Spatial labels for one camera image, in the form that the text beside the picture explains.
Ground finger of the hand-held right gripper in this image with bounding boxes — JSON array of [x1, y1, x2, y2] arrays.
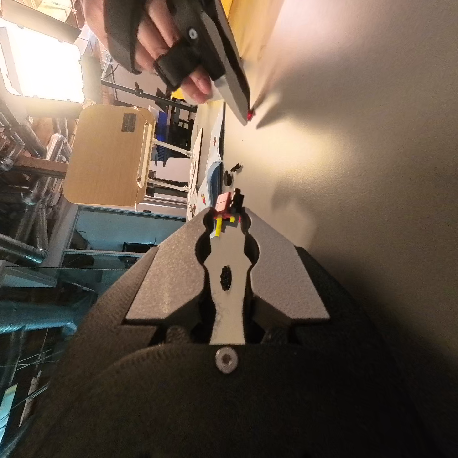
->
[[214, 0, 252, 110], [200, 12, 248, 126]]

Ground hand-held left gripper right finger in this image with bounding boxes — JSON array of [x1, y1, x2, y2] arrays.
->
[[238, 207, 330, 323]]

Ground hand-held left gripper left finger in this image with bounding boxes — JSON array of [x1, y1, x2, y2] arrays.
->
[[125, 206, 216, 321]]

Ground red yellow lego model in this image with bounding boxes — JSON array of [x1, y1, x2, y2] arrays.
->
[[213, 188, 246, 238]]

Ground person's right hand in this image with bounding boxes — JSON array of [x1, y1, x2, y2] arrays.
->
[[84, 0, 213, 106]]

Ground open instruction booklet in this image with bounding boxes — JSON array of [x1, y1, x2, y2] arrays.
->
[[186, 101, 227, 220]]

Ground black light stand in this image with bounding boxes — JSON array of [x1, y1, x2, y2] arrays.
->
[[101, 79, 198, 112]]

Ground wooden book stand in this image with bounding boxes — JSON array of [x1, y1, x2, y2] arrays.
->
[[62, 104, 205, 215]]

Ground bent silver duct pipes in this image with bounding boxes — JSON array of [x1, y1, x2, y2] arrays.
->
[[0, 107, 74, 262]]

